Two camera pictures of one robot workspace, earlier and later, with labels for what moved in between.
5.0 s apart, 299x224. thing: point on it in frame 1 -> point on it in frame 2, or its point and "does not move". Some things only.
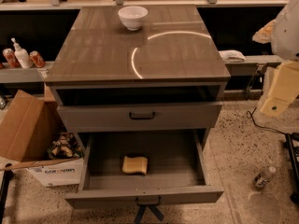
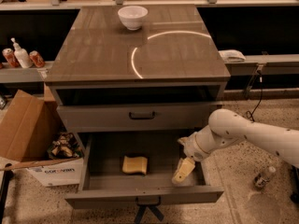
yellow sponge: (135, 164) does not move
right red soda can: (37, 60) does not move
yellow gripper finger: (264, 35) -> (201, 143)
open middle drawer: (179, 169) does not move
